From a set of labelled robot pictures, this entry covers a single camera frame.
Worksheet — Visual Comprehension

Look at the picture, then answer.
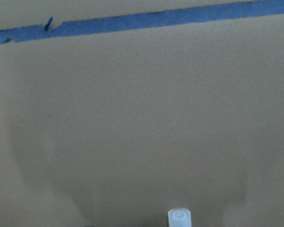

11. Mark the purple marker pen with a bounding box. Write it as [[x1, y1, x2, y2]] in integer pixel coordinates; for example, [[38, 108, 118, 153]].
[[168, 208, 192, 227]]

